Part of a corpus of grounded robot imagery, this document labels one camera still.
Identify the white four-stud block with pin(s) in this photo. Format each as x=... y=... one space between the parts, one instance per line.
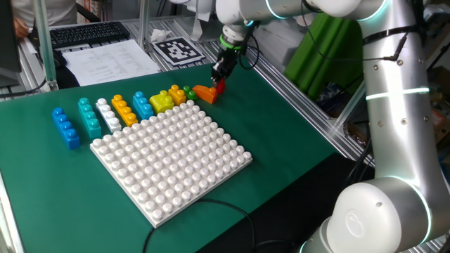
x=109 y=116

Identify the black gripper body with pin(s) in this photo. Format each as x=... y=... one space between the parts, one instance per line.
x=228 y=58

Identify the black keyboard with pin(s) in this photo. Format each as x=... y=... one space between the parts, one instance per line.
x=84 y=33

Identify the dark monitor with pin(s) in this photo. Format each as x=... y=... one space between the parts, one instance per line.
x=8 y=35

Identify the blue four-stud block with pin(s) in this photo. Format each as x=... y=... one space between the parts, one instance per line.
x=66 y=130

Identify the orange curved block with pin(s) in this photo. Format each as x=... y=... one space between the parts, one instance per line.
x=205 y=94

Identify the black white fiducial marker board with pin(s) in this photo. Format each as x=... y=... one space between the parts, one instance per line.
x=177 y=51

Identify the black computer mouse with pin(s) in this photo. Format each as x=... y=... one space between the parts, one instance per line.
x=59 y=59

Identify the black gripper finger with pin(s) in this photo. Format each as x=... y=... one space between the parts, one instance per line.
x=224 y=75
x=216 y=72

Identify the orange-yellow two-stud block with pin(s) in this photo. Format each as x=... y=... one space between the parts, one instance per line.
x=176 y=95

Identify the blue three-stud block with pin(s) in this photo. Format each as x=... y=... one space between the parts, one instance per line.
x=143 y=106

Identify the green table mat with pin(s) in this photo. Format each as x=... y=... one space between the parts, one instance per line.
x=52 y=189

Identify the small red block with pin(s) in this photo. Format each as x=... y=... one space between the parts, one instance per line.
x=221 y=88

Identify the teal four-stud block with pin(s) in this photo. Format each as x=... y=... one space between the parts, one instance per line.
x=90 y=119

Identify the white studded baseplate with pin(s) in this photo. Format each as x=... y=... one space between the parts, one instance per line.
x=168 y=165

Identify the person's hand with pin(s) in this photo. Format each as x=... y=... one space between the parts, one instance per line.
x=20 y=28

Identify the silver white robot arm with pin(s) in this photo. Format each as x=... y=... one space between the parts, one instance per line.
x=397 y=123

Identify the green two-stud block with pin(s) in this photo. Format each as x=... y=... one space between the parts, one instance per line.
x=190 y=93

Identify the lime yellow sloped block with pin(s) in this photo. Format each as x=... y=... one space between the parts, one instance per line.
x=161 y=102

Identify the person in white shirt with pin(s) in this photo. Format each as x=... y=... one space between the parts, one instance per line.
x=49 y=10

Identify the orange-yellow four-stud block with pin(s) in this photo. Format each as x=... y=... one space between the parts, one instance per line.
x=124 y=111

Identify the white printed paper sheet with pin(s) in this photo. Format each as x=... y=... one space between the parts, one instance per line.
x=109 y=63

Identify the crumpled white tissue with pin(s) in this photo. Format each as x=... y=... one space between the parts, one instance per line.
x=160 y=35

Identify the aluminium frame post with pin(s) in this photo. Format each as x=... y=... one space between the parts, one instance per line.
x=144 y=24
x=351 y=105
x=45 y=45

